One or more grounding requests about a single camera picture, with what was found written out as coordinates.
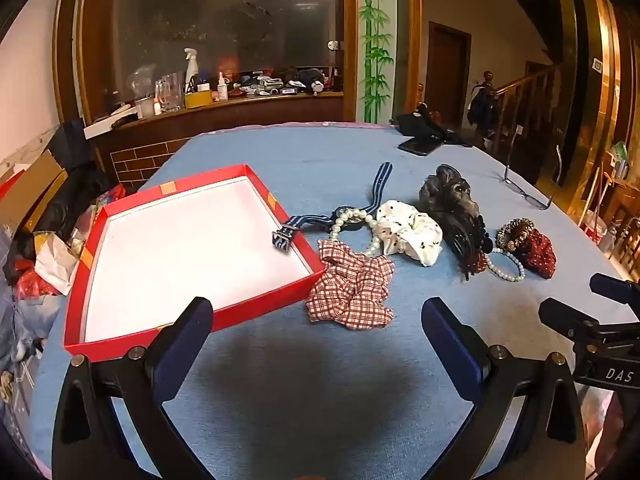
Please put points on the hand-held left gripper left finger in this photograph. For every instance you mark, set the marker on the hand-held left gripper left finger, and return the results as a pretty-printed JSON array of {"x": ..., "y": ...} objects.
[{"x": 182, "y": 345}]

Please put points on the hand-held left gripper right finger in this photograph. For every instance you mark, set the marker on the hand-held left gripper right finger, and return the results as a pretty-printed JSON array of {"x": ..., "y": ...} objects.
[{"x": 450, "y": 345}]

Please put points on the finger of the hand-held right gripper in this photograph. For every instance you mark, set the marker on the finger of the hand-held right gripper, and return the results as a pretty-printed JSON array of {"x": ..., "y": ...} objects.
[
  {"x": 562, "y": 316},
  {"x": 612, "y": 287}
]

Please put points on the red polka dot scrunchie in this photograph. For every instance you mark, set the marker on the red polka dot scrunchie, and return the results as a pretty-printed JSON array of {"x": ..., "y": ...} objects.
[{"x": 542, "y": 255}]

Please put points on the red cardboard box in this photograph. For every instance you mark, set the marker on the red cardboard box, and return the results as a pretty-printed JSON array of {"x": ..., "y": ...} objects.
[{"x": 190, "y": 260}]

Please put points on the black hair claw clip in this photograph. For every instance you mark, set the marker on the black hair claw clip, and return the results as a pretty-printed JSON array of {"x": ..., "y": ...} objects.
[{"x": 467, "y": 245}]

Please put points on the red plaid scrunchie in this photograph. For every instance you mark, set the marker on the red plaid scrunchie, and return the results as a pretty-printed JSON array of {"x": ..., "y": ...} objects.
[{"x": 352, "y": 285}]

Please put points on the white polka dot scrunchie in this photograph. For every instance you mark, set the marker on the white polka dot scrunchie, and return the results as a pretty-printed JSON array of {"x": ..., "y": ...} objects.
[{"x": 412, "y": 232}]

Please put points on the grey sheer scrunchie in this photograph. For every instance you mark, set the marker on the grey sheer scrunchie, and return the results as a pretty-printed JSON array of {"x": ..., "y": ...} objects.
[{"x": 447, "y": 192}]

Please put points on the leopard print scrunchie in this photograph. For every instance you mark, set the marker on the leopard print scrunchie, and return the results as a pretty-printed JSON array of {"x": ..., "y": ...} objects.
[{"x": 515, "y": 234}]

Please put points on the eyeglasses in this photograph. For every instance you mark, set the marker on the eyeglasses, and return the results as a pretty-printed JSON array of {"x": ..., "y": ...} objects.
[{"x": 525, "y": 194}]

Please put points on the white plastic bag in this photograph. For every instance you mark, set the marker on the white plastic bag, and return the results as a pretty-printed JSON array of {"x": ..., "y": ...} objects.
[{"x": 57, "y": 260}]

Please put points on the red plastic bag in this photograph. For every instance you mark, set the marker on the red plastic bag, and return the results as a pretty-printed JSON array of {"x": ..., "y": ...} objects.
[{"x": 32, "y": 282}]

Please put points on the black smartphone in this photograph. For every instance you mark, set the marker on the black smartphone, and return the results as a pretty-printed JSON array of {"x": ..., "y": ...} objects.
[{"x": 419, "y": 146}]

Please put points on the wooden stair railing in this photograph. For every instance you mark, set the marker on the wooden stair railing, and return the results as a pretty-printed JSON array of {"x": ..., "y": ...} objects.
[{"x": 525, "y": 95}]

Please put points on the brown cardboard box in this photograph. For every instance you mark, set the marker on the brown cardboard box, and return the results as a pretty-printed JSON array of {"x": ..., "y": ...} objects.
[{"x": 30, "y": 190}]

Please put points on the black cloth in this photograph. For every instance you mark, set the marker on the black cloth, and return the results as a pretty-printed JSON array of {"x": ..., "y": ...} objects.
[{"x": 425, "y": 122}]

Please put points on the blue tablecloth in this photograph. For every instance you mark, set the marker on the blue tablecloth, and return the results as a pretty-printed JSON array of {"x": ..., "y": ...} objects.
[{"x": 310, "y": 160}]

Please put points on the black bag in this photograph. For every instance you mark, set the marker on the black bag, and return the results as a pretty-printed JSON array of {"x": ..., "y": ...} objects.
[{"x": 70, "y": 145}]

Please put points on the white flat box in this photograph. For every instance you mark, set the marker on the white flat box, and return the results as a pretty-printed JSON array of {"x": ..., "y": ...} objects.
[{"x": 107, "y": 127}]

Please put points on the glass pitcher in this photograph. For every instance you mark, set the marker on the glass pitcher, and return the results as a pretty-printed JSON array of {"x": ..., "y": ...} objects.
[{"x": 170, "y": 92}]

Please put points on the small white dropper bottle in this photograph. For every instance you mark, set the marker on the small white dropper bottle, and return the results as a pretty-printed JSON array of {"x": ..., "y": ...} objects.
[{"x": 222, "y": 90}]

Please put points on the brown wooden door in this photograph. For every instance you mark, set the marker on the brown wooden door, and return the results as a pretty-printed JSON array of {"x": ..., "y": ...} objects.
[{"x": 447, "y": 75}]

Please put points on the white spray bottle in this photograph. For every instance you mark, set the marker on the white spray bottle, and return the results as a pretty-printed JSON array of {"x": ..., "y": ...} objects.
[{"x": 190, "y": 67}]

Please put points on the dark jacket on stair post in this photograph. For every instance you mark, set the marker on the dark jacket on stair post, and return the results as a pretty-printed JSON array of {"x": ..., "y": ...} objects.
[{"x": 482, "y": 105}]

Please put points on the bamboo wall painting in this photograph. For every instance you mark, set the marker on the bamboo wall painting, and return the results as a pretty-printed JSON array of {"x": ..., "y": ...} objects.
[{"x": 375, "y": 35}]

